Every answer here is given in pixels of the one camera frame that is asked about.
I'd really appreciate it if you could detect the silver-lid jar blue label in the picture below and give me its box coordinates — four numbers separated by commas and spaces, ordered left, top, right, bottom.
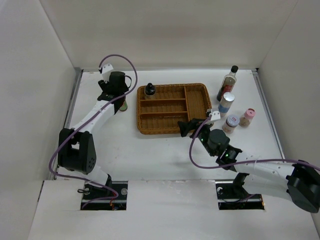
218, 92, 235, 117

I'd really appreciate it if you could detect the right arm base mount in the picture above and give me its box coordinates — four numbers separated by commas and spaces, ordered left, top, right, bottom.
215, 180, 265, 211

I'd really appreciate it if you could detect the tall soy sauce bottle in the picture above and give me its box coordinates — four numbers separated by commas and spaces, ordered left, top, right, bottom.
216, 65, 239, 101

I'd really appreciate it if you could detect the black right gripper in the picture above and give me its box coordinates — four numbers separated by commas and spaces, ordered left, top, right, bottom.
177, 118, 216, 157

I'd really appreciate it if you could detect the red sauce bottle green label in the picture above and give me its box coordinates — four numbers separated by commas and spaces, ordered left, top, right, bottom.
119, 98, 128, 112

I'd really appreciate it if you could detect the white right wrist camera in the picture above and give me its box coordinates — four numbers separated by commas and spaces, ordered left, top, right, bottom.
206, 108, 221, 124

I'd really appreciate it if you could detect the white-lid spice jar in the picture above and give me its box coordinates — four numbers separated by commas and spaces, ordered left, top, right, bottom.
222, 114, 240, 134

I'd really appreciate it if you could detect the pink-lid spice jar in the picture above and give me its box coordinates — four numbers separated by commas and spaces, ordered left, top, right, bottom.
239, 108, 256, 128

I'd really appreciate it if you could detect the brown wicker divided tray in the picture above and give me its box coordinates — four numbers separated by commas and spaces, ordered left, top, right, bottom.
136, 83, 212, 135

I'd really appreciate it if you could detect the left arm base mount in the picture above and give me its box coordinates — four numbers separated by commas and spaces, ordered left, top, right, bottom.
77, 181, 128, 211

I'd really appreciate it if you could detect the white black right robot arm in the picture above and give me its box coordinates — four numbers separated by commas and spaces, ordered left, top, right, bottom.
177, 118, 320, 213

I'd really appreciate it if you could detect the small black-capped glass jar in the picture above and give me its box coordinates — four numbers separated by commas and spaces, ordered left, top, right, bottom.
144, 82, 156, 100

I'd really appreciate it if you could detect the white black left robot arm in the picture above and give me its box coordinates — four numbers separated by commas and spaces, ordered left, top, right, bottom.
58, 71, 129, 200

